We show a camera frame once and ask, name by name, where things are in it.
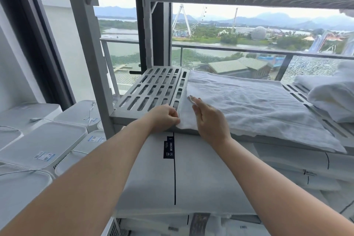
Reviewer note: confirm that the person's left hand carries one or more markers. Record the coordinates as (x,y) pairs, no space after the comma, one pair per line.
(163,117)

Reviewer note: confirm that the person's right hand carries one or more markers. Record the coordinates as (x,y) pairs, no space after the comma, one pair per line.
(211,125)

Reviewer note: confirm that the person's left fingers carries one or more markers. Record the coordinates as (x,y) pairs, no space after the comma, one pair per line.
(172,114)

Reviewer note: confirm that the person's right thumb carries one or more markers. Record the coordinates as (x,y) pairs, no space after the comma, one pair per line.
(196,112)

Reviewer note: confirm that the white towel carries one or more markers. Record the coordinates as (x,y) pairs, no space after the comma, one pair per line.
(249,105)

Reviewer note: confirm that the person's right forearm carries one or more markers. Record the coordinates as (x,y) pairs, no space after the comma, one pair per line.
(271,188)

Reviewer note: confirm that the person's left forearm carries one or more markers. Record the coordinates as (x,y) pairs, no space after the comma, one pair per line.
(83,177)

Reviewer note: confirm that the grey slotted shelf board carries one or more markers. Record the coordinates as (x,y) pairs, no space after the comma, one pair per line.
(155,86)

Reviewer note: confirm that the white pillow with black stripe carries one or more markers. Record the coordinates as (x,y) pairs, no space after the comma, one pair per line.
(155,177)

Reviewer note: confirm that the glass balcony railing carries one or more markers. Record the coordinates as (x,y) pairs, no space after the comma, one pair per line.
(221,50)

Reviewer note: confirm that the white ferris wheel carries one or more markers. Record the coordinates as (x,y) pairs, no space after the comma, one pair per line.
(184,20)

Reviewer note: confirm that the grey dome building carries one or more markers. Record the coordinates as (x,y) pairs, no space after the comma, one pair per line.
(258,33)

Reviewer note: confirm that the white pillow with black piping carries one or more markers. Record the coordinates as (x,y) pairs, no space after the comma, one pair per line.
(293,161)

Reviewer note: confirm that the packaged white pillow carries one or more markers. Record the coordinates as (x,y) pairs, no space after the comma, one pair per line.
(171,224)

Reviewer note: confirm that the grey plastic shelving rack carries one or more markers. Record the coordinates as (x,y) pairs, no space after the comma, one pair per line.
(83,36)

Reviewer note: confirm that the group of white plastic appliances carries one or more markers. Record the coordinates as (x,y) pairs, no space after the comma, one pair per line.
(41,144)

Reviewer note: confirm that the pile of folded white towels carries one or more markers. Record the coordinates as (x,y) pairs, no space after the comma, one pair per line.
(332,94)

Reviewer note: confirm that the black door frame post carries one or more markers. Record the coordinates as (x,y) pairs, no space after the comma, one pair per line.
(159,36)

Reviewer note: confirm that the black window frame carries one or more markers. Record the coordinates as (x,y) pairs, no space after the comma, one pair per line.
(41,39)

